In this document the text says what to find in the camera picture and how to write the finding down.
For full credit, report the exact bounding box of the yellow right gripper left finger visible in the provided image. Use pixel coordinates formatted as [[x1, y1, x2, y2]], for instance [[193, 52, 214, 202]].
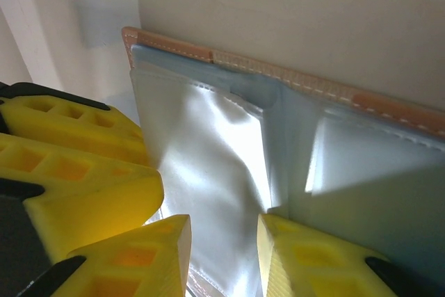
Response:
[[65, 214, 193, 297]]

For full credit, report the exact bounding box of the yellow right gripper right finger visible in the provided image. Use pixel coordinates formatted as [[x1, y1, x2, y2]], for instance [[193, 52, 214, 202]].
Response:
[[257, 213, 397, 297]]

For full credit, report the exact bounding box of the tan leather card holder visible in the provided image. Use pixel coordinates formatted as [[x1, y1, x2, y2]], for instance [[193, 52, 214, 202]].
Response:
[[120, 26, 445, 297]]

